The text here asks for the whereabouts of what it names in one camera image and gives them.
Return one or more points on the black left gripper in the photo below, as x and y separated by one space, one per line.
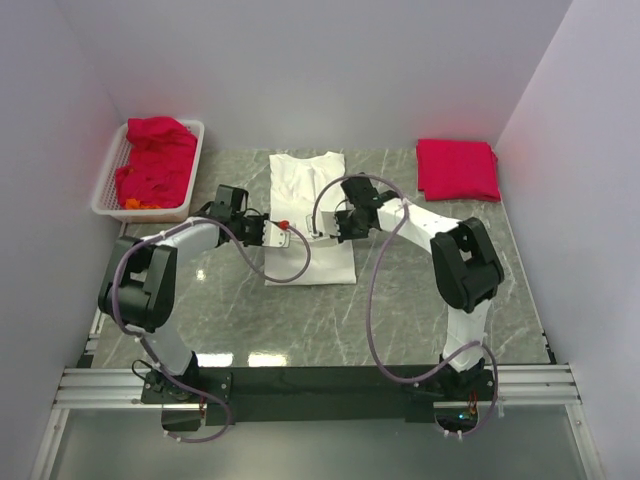
260 218

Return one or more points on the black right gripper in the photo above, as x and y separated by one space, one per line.
344 235

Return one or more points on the white t shirt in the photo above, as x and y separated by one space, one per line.
296 185

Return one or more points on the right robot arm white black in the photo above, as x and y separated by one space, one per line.
466 266

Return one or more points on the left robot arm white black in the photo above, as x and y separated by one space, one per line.
138 288

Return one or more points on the folded red t shirt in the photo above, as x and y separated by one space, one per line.
457 170

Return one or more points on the red t shirt in basket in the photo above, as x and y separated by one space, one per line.
160 162

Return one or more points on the orange cloth in basket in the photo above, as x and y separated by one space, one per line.
135 204

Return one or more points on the white plastic laundry basket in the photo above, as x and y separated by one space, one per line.
104 200

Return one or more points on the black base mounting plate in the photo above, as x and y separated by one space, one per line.
329 393

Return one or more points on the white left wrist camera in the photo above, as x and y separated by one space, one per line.
274 236

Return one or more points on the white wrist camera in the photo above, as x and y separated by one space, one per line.
322 226
274 236

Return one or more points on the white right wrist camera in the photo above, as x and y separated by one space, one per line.
322 226

